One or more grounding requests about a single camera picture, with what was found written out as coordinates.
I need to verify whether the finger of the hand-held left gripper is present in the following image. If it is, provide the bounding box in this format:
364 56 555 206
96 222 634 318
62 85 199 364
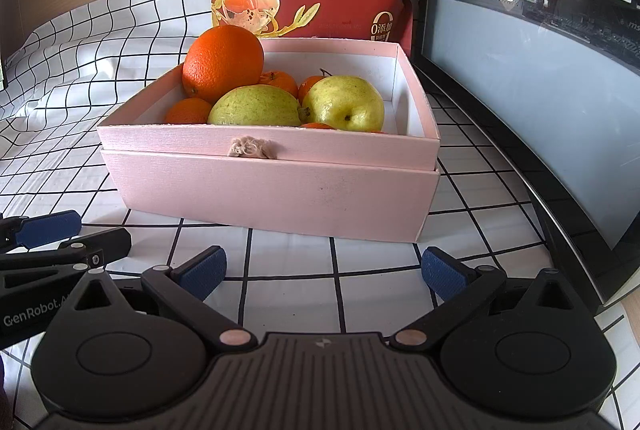
0 227 133 293
0 210 83 253

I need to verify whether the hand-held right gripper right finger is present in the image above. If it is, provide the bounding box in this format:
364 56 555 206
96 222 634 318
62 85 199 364
390 246 581 353

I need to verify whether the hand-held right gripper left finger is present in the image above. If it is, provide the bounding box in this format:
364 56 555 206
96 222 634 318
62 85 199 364
75 246 258 353

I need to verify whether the pink cardboard box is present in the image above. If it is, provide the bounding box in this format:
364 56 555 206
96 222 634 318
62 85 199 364
96 37 442 243

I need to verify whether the green oval pear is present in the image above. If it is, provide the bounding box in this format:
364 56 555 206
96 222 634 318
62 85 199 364
207 84 302 127

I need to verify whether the yellow-green round pear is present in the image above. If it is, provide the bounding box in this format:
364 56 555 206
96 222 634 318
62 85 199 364
300 76 386 132

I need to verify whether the smooth small orange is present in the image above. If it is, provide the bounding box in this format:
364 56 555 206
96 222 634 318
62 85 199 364
257 70 299 99

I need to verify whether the large orange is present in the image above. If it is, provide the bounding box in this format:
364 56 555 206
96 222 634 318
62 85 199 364
181 26 265 104

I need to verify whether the mandarin orange with stem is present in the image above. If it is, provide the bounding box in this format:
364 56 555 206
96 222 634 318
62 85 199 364
297 68 333 105

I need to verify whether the white black-grid tablecloth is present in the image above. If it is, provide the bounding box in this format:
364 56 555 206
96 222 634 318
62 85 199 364
0 0 640 430

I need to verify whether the computer monitor right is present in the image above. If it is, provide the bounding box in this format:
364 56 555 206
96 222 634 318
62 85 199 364
407 0 640 311

